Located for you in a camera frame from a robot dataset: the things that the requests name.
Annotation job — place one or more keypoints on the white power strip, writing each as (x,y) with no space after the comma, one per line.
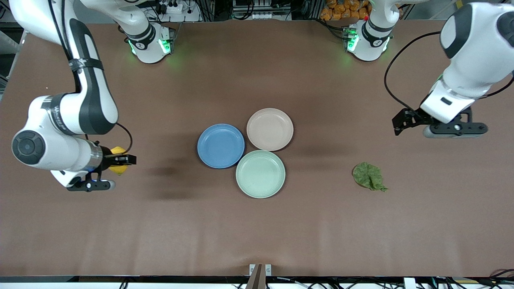
(172,7)

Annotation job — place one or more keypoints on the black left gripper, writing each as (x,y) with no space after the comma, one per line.
(410,117)

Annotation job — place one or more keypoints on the green lettuce leaf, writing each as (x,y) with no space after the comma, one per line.
(367,174)

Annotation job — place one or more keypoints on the beige plate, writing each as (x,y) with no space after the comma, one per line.
(270,129)

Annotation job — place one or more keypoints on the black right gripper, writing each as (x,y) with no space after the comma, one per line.
(107,157)

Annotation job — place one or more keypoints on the brown table cover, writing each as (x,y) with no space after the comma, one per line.
(120,220)

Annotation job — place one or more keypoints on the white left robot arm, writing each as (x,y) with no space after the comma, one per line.
(478,60)

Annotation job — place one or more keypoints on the grey mounting post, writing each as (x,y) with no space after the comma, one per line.
(255,281)

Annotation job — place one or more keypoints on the white metal bracket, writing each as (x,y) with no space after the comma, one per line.
(251,269)
(268,269)

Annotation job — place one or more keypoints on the orange snack bags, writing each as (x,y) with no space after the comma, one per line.
(337,10)

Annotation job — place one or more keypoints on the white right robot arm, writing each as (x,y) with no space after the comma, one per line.
(60,152)

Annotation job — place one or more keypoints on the light green plate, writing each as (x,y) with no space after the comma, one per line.
(261,174)

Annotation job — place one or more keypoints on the blue plate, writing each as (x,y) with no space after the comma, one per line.
(221,146)

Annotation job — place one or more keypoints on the yellow lemon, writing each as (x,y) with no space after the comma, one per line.
(118,150)

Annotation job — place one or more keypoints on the white equipment box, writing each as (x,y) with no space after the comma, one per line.
(261,10)

